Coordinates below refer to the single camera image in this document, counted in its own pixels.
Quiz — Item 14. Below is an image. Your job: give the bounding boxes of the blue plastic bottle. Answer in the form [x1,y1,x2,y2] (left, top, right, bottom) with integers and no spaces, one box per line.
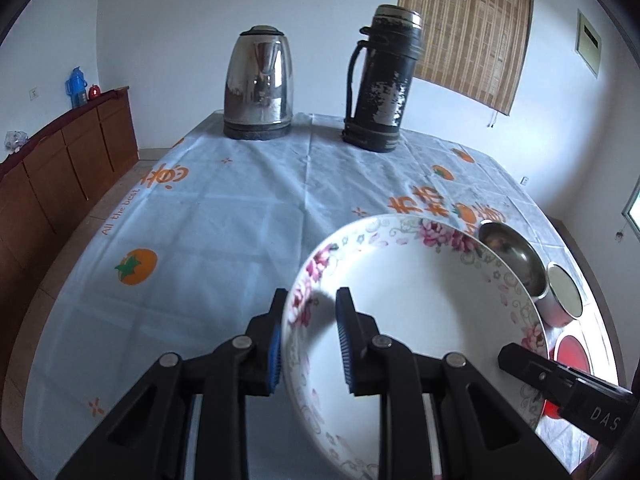
[66,66,88,109]

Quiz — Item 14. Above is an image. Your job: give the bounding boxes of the stainless steel electric kettle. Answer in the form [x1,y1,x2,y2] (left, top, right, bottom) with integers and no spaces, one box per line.
[222,25,294,141]

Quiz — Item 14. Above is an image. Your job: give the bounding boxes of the bamboo window blind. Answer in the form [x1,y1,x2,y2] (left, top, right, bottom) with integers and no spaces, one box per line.
[397,0,535,116]

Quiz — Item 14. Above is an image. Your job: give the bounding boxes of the red and pink bowl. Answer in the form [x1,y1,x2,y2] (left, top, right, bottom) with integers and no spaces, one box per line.
[542,332,596,418]

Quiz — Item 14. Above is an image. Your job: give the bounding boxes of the pale wall panel box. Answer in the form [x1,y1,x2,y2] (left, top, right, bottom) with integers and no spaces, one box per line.
[575,9,602,78]

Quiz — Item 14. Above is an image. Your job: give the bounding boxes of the worn black thermos flask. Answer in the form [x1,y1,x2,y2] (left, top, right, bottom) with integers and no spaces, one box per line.
[342,5,423,153]

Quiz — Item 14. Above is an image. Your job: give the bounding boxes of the window with white frame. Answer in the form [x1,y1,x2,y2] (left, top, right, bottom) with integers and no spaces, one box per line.
[621,177,640,241]

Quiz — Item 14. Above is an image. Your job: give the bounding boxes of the brown wooden cabinet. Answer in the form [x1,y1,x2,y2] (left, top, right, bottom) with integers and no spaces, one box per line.
[0,87,140,356]

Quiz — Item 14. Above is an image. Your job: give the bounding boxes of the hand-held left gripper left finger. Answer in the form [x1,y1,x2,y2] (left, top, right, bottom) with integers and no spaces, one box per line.
[55,287,288,480]

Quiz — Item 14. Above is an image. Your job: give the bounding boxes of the stainless steel bowl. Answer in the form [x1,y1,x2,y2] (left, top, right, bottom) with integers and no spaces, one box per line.
[478,220,547,298]

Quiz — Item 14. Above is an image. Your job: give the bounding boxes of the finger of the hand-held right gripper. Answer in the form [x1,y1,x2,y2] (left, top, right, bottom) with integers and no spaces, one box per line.
[498,342,581,401]

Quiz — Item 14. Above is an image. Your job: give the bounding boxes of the pale blue printed tablecloth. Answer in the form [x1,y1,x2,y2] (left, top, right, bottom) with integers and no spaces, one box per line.
[22,110,618,480]

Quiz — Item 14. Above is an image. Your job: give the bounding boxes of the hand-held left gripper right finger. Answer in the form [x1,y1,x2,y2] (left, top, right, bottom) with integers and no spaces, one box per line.
[335,287,571,480]

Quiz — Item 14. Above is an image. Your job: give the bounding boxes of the white floral plate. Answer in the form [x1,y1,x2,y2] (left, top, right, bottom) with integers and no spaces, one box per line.
[280,213,551,480]

